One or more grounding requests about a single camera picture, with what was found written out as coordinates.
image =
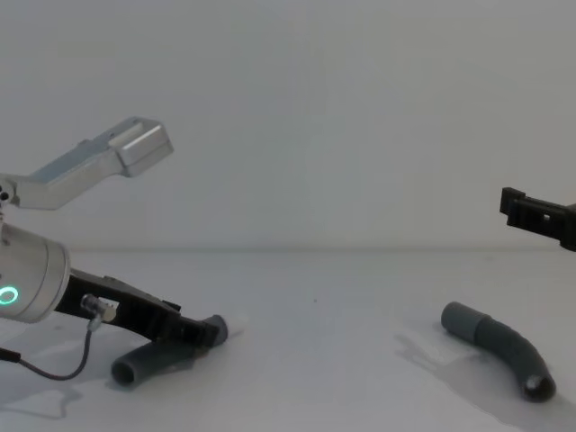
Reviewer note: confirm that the grey curved plastic pipe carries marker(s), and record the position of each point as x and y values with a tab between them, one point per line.
148	360
504	342

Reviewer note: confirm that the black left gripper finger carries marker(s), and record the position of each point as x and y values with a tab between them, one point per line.
198	333

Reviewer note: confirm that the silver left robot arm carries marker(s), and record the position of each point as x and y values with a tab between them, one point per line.
40	279

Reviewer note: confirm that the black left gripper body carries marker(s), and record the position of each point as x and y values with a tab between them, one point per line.
130	310

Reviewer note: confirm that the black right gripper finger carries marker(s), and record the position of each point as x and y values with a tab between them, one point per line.
540	216

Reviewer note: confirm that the white table cloth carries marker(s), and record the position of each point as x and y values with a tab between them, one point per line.
315	369

